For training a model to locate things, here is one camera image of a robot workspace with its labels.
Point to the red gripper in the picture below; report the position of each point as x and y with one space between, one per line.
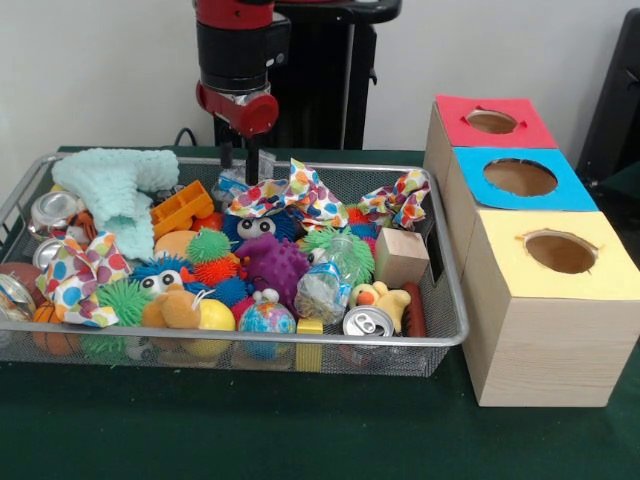
250 117

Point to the clear plastic bottle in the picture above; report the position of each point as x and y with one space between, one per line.
231 186

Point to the polka-dot colourful cloth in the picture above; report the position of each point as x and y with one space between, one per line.
80 280
300 200

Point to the orange plastic block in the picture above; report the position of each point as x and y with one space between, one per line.
182 207

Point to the mint waffle cloth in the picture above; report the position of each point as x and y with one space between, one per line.
115 200

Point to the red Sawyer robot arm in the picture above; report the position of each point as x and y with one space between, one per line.
235 50

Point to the metal mesh bin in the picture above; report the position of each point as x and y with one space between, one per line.
375 360

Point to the wooden three-hole box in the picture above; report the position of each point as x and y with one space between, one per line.
550 350

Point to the purple spiky rubber toy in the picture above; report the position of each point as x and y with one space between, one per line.
272 265

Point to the clear bottle with blue label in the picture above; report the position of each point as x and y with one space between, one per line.
325 285

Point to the globe print ball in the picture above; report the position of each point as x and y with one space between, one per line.
267 317

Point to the brown teddy bear plush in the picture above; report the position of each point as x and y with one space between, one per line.
170 307

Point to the silver drink can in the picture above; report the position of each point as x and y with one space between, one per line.
367 322

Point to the dark green tablecloth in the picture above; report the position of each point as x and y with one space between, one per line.
250 430

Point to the black upright stand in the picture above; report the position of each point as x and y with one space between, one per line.
620 100

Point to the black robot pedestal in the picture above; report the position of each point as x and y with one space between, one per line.
325 75

